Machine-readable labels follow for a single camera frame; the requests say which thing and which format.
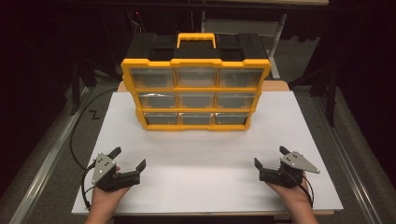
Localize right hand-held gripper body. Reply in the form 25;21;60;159
258;151;321;189

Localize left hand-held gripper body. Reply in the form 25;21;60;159
91;151;140;192

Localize person's left hand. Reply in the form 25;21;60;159
91;166;131;206

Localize person's right hand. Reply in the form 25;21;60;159
265;178;313;207

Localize white table board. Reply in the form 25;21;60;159
71;91;345;216

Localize black stand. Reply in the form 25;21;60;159
289;59;340;129
69;52;98;117

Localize set of clear organizer drawers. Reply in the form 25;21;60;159
129;67;264;126

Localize yellow black drawer organizer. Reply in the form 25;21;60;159
120;32;272;132

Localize looped black gripper cable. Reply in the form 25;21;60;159
80;164;98;210

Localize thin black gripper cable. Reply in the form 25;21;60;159
288;169;315;209

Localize long black cable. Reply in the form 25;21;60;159
69;88;120;171

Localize metal floor rail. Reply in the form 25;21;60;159
310;92;385;224
8;87;92;224

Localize yellow organizer carry handle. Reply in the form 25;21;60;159
177;32;218;49

